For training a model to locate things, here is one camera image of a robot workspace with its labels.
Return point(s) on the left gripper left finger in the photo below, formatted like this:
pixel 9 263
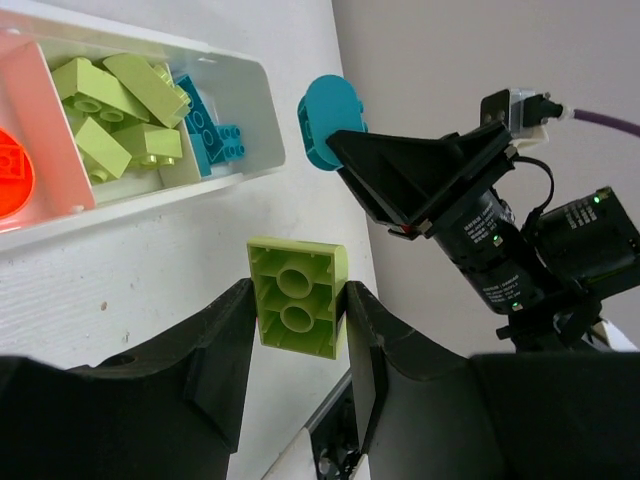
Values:
pixel 169 408

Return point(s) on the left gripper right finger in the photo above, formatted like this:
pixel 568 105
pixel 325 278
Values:
pixel 424 412

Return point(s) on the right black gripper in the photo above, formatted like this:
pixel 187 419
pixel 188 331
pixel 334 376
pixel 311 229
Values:
pixel 447 181

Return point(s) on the blue lego block cluster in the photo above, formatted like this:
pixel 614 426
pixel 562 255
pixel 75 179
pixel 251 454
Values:
pixel 330 104

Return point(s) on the green lego brick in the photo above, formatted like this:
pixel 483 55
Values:
pixel 124 114
pixel 300 294

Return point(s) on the blue lego brick pair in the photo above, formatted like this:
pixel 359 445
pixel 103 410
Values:
pixel 212 144

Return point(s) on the orange round lego piece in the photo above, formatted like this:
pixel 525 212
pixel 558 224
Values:
pixel 17 176

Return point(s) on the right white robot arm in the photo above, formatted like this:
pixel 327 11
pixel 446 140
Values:
pixel 590 248

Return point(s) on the white three-compartment tray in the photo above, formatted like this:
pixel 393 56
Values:
pixel 36 39

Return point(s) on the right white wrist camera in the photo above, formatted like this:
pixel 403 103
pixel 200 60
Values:
pixel 523 112

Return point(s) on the left aluminium rail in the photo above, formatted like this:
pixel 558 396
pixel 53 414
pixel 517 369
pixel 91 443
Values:
pixel 327 446

